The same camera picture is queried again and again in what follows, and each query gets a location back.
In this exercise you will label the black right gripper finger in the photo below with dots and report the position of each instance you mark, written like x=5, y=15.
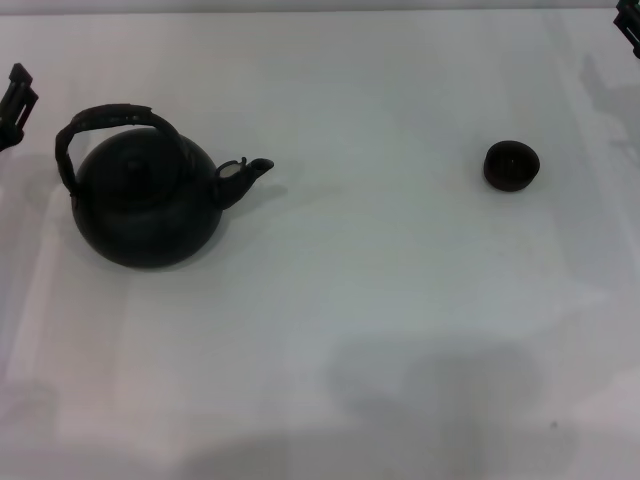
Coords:
x=631, y=20

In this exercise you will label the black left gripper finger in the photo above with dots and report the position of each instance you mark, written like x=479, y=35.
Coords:
x=20, y=107

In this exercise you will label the small dark brown teacup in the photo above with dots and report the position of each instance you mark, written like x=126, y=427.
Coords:
x=511, y=176

